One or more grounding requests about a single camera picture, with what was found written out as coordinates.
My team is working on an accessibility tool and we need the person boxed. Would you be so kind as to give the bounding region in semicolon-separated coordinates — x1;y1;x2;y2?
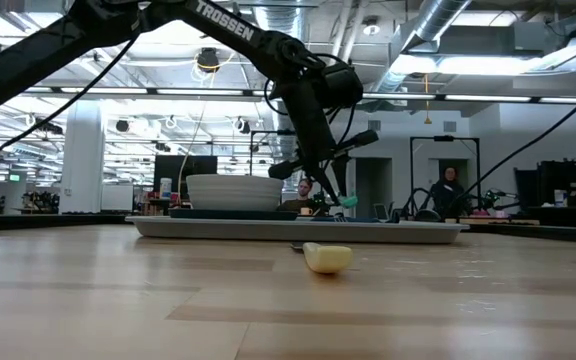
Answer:
277;178;319;214
430;166;469;216

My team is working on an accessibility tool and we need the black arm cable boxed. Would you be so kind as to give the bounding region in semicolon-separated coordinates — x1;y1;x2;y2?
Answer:
447;79;576;216
0;34;142;164

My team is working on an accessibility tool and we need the black ceiling device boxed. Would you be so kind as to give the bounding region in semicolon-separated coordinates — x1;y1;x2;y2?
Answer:
196;47;221;74

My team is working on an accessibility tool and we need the black monitor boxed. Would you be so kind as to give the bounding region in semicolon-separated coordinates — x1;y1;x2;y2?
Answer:
153;154;218;200

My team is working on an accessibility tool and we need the dark round plate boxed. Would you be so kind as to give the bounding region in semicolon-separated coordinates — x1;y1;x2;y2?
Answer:
168;208;299;222

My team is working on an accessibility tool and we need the black aluminium table frame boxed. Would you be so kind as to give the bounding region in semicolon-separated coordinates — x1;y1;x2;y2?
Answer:
0;210;576;246

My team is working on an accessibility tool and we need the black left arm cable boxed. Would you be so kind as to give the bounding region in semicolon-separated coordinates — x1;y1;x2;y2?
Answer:
0;34;142;164

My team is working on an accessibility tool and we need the white ceramic bowl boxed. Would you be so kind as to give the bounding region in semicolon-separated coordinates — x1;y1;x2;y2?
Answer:
185;173;285;212

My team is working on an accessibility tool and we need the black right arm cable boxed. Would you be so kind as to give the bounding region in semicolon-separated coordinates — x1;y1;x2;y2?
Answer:
447;79;576;216

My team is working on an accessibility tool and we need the grey plastic tray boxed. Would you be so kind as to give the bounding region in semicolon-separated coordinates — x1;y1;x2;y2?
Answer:
125;214;471;245

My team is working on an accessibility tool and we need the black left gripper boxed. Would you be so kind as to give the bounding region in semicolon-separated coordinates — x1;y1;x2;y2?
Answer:
267;74;380;207

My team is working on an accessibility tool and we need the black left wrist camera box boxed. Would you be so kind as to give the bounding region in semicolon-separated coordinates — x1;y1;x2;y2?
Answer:
320;62;364;109

